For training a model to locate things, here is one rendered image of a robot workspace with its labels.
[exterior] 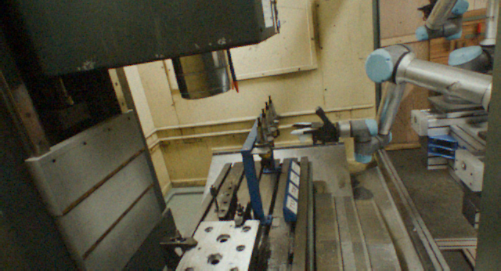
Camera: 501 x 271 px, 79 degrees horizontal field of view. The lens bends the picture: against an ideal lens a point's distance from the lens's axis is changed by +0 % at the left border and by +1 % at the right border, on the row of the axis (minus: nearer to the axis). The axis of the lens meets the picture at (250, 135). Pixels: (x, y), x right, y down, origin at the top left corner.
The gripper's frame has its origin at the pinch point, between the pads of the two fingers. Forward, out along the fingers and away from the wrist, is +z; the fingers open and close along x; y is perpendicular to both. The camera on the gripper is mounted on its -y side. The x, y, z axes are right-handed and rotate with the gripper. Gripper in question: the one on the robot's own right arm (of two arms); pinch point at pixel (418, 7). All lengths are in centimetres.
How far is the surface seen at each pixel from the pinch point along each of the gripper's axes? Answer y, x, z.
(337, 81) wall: 24, -60, -11
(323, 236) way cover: 67, -101, -83
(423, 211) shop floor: 159, -5, 17
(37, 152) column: -8, -172, -107
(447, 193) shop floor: 163, 26, 34
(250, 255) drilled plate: 42, -127, -111
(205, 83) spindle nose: -11, -122, -105
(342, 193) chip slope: 78, -79, -43
